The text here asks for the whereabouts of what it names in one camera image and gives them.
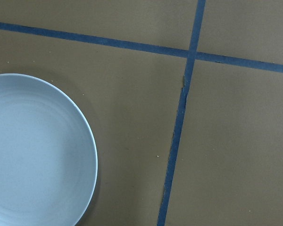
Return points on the light blue plate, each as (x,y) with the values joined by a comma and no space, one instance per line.
(48,156)

